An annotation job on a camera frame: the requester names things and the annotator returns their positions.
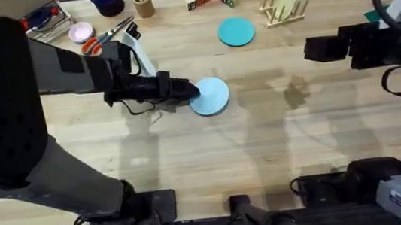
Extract box filled with tools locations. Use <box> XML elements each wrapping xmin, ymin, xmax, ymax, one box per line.
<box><xmin>0</xmin><ymin>0</ymin><xmax>79</xmax><ymax>50</ymax></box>

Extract green flat board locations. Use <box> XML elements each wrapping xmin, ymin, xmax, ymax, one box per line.
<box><xmin>362</xmin><ymin>4</ymin><xmax>390</xmax><ymax>25</ymax></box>

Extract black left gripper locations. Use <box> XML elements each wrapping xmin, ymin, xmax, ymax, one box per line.
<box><xmin>96</xmin><ymin>32</ymin><xmax>202</xmax><ymax>112</ymax></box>

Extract wooden peg dish rack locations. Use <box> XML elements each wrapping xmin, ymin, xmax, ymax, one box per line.
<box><xmin>257</xmin><ymin>0</ymin><xmax>312</xmax><ymax>31</ymax></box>

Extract light blue plate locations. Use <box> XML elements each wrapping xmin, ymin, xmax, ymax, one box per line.
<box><xmin>186</xmin><ymin>74</ymin><xmax>232</xmax><ymax>119</ymax></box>

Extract wooden cup with utensils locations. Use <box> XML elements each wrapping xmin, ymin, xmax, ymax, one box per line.
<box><xmin>129</xmin><ymin>0</ymin><xmax>157</xmax><ymax>21</ymax></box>

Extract dark blue tape roll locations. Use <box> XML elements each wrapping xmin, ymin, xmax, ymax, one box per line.
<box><xmin>86</xmin><ymin>0</ymin><xmax>127</xmax><ymax>21</ymax></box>

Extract thin black cable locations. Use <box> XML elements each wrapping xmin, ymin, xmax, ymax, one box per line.
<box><xmin>118</xmin><ymin>94</ymin><xmax>162</xmax><ymax>119</ymax></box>

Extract orange-handled scissors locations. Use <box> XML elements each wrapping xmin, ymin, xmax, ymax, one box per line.
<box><xmin>77</xmin><ymin>15</ymin><xmax>139</xmax><ymax>58</ymax></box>

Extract black stand post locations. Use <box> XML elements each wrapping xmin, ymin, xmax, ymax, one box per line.
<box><xmin>226</xmin><ymin>186</ymin><xmax>314</xmax><ymax>225</ymax></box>

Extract teal plate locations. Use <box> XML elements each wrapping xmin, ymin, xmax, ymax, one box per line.
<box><xmin>216</xmin><ymin>14</ymin><xmax>257</xmax><ymax>50</ymax></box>

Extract small pink dish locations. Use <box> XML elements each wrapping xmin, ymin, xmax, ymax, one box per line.
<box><xmin>66</xmin><ymin>20</ymin><xmax>96</xmax><ymax>47</ymax></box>

